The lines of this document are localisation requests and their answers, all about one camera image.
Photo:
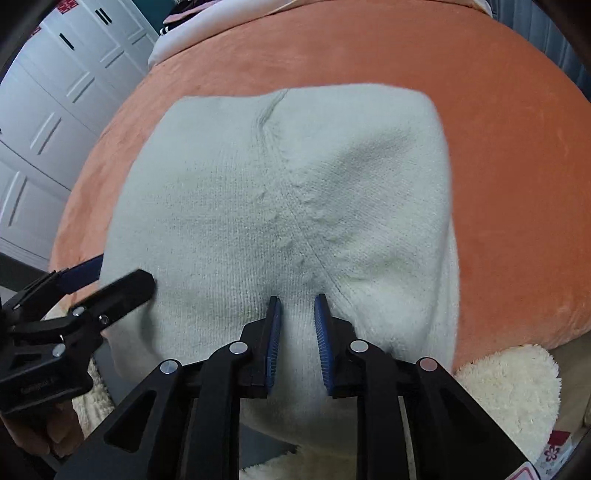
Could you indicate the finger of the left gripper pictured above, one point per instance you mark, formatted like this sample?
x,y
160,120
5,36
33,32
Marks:
x,y
117,292
69,280

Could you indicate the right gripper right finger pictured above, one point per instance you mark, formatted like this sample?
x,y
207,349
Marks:
x,y
413,420

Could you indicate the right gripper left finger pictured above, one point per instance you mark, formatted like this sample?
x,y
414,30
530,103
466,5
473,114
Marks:
x,y
182,421

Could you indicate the cream knit cherry cardigan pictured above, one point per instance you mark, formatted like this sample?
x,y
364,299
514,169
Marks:
x,y
342,191

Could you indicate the pile of dark clothes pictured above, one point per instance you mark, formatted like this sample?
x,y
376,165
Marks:
x,y
183,11

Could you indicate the person's left hand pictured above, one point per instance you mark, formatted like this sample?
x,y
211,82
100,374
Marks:
x,y
56,429

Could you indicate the cream fleece sleeve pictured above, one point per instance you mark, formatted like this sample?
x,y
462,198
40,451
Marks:
x,y
518,387

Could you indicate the floral storage box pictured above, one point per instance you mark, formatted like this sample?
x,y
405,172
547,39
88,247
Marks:
x,y
557,451

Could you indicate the white panelled wardrobe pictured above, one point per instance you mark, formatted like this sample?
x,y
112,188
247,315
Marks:
x,y
62,89

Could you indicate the white pink folded duvet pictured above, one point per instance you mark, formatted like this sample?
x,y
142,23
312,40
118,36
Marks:
x,y
223,16

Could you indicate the orange velvet bedspread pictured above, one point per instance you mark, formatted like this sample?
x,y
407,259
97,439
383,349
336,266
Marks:
x,y
517,127

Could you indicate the blue-grey pleated curtain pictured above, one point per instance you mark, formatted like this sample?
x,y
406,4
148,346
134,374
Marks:
x,y
532,23

